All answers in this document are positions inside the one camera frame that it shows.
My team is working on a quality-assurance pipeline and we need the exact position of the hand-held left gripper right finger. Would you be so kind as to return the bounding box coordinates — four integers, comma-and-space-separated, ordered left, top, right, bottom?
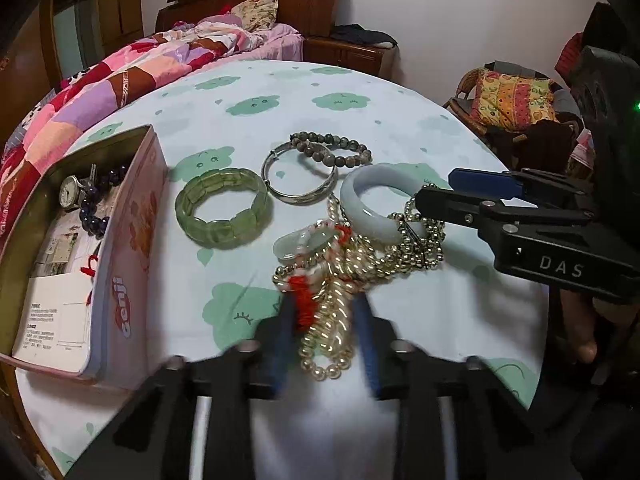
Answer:
351, 293, 566, 480

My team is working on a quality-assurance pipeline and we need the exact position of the silver wristwatch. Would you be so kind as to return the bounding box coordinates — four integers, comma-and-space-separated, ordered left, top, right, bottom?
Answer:
59, 162, 99, 211

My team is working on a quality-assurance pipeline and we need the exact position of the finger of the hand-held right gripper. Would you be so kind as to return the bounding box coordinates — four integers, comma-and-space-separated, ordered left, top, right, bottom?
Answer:
448, 167, 596, 199
415, 185, 592, 234

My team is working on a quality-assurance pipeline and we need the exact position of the grey stone bead bracelet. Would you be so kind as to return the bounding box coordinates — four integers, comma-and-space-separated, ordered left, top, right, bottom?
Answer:
289, 131, 373, 170

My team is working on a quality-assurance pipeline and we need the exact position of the wicker chair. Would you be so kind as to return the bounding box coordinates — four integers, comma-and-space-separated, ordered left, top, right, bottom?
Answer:
442, 62, 591, 171

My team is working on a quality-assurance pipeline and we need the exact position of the person's right hand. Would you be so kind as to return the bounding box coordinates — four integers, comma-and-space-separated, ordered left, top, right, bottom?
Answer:
557, 287, 640, 366

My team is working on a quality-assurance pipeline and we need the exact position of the white jade bangle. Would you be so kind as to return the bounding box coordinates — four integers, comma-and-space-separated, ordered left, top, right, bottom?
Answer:
340, 165, 426, 245

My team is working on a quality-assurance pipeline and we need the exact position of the pink tin box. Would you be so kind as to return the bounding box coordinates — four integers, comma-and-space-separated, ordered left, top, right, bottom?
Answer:
0, 125, 168, 391

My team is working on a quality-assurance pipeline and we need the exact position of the gold bead necklace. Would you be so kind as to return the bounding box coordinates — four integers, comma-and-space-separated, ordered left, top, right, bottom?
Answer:
350, 199, 446, 277

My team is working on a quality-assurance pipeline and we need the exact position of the wooden wardrobe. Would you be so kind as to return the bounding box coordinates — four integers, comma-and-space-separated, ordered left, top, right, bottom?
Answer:
0, 0, 146, 147

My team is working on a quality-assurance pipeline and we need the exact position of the wooden nightstand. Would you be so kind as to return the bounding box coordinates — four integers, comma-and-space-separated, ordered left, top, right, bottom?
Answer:
302, 35, 401, 80

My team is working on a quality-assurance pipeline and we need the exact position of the pearl necklace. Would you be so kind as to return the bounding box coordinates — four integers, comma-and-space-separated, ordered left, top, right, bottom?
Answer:
272, 195, 381, 382

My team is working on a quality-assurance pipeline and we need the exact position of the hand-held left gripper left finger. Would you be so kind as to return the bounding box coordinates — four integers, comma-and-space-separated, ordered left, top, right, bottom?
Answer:
65, 295, 301, 480

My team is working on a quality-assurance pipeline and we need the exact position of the white paper booklet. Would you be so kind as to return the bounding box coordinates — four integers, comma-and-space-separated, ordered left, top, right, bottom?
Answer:
12, 272, 94, 376

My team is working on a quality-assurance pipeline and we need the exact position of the bed with patchwork quilt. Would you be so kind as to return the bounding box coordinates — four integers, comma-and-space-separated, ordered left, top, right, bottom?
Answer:
0, 22, 306, 243

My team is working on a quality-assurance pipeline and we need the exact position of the wooden headboard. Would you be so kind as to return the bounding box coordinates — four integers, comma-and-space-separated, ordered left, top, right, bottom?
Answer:
155, 0, 347, 39

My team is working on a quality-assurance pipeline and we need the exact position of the dark clothes pile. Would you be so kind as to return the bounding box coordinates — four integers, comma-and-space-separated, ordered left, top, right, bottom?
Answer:
330, 24, 399, 49

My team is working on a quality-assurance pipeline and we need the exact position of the silver bangle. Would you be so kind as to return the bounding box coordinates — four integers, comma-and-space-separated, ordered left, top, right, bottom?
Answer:
261, 142, 339, 206

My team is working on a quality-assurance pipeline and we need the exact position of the jade pendant with red cord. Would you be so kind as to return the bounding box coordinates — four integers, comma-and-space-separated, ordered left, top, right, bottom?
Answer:
273, 224, 354, 332

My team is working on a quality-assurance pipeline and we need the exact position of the floral pillow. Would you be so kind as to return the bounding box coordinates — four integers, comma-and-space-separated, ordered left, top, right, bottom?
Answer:
232, 0, 279, 32

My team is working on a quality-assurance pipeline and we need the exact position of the colourful patterned cushion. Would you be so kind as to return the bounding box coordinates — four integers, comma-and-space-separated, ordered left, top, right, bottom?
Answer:
472, 70, 558, 136

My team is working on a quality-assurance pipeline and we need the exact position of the dark purple bead bracelet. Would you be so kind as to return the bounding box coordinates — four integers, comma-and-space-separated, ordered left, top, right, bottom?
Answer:
79, 162, 133, 239

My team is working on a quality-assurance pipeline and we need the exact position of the green jade segment bracelet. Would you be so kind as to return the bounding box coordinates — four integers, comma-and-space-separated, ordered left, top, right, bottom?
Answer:
175, 167, 274, 250

